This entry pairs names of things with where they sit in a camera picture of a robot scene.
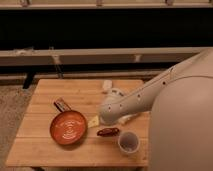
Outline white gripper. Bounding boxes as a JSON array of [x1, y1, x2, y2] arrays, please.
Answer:
[[88, 88, 125, 128]]

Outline dark red pepper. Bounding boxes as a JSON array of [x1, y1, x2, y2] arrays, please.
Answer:
[[97, 128, 120, 137]]

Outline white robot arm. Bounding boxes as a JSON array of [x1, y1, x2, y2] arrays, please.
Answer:
[[98, 48, 213, 171]]

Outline orange frying pan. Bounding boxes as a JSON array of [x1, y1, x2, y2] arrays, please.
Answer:
[[50, 98, 87, 145]]

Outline small white block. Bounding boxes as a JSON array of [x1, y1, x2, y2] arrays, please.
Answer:
[[102, 80, 113, 93]]

